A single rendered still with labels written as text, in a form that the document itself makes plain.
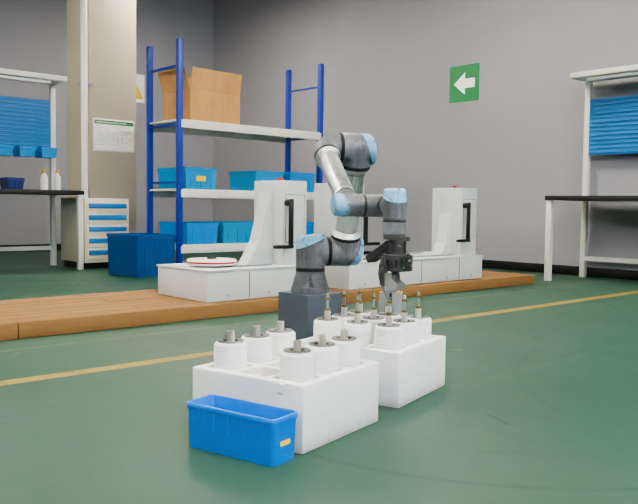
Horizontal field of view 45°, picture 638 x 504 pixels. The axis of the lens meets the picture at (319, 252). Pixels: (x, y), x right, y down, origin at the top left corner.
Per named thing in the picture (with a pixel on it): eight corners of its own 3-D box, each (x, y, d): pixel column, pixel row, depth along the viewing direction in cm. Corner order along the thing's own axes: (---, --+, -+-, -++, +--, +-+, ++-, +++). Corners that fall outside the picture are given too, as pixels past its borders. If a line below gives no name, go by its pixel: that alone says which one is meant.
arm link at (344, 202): (308, 125, 286) (338, 196, 248) (336, 126, 289) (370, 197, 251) (303, 152, 293) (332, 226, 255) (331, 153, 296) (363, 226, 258)
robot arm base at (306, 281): (283, 291, 304) (283, 266, 304) (311, 289, 314) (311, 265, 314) (308, 295, 293) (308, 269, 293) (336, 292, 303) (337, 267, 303)
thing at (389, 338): (382, 375, 261) (383, 322, 260) (407, 379, 255) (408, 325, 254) (367, 380, 253) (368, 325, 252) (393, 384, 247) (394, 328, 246)
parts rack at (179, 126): (143, 267, 774) (143, 46, 761) (287, 260, 901) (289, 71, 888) (177, 272, 727) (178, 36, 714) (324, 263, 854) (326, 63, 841)
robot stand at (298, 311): (277, 366, 306) (278, 291, 304) (310, 360, 318) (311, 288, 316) (307, 374, 293) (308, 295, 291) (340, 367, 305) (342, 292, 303)
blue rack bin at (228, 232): (194, 241, 801) (194, 221, 799) (224, 240, 827) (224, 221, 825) (223, 243, 764) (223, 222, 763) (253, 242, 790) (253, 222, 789)
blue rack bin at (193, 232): (158, 242, 771) (158, 221, 769) (190, 241, 797) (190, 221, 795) (186, 244, 734) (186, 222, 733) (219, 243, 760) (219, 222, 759)
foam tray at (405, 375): (295, 392, 264) (296, 340, 263) (350, 372, 297) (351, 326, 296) (398, 408, 244) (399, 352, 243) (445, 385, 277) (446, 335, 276)
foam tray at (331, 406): (191, 428, 219) (192, 366, 218) (275, 401, 252) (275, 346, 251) (302, 455, 197) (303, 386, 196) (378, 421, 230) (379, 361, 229)
